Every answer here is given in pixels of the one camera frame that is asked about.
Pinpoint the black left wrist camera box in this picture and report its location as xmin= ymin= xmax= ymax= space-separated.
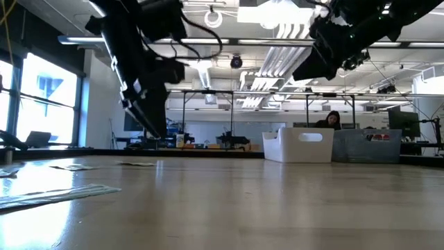
xmin=152 ymin=58 xmax=187 ymax=85

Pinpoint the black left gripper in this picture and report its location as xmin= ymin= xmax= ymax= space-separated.
xmin=85 ymin=14 xmax=169 ymax=139

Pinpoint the black background rig frame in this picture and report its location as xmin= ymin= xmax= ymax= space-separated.
xmin=305 ymin=92 xmax=357 ymax=129
xmin=168 ymin=89 xmax=234 ymax=150

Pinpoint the black computer monitor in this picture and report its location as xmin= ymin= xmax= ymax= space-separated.
xmin=387 ymin=109 xmax=422 ymax=138
xmin=123 ymin=110 xmax=145 ymax=132

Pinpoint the person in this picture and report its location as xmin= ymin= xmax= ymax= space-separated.
xmin=314 ymin=110 xmax=343 ymax=131

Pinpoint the black curved cable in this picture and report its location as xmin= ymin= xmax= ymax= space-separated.
xmin=0 ymin=129 xmax=31 ymax=152

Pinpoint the white plastic bin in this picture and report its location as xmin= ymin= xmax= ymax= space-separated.
xmin=262 ymin=126 xmax=335 ymax=164

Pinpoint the white cable coil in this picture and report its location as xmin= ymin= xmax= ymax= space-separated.
xmin=203 ymin=9 xmax=224 ymax=29

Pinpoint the open laptop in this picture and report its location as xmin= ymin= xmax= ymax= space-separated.
xmin=25 ymin=131 xmax=53 ymax=149

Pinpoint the long ceiling light strip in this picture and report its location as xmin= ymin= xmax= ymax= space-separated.
xmin=408 ymin=41 xmax=444 ymax=48
xmin=237 ymin=38 xmax=315 ymax=46
xmin=369 ymin=40 xmax=402 ymax=48
xmin=58 ymin=34 xmax=105 ymax=45
xmin=180 ymin=37 xmax=230 ymax=44

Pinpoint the grey translucent plastic bin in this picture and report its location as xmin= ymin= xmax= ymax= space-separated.
xmin=332 ymin=128 xmax=402 ymax=165

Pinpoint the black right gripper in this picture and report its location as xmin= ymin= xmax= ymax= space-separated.
xmin=293 ymin=13 xmax=368 ymax=81

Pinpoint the green striped bandage packet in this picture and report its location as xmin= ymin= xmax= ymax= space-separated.
xmin=0 ymin=183 xmax=122 ymax=212
xmin=49 ymin=164 xmax=100 ymax=172
xmin=116 ymin=160 xmax=157 ymax=167

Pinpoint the yellow cable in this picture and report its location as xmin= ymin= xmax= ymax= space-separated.
xmin=0 ymin=0 xmax=18 ymax=67

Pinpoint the white ventilation duct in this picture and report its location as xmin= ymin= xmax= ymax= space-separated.
xmin=189 ymin=60 xmax=212 ymax=90

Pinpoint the black overhead rig camera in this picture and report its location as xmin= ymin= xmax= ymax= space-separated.
xmin=341 ymin=50 xmax=371 ymax=72

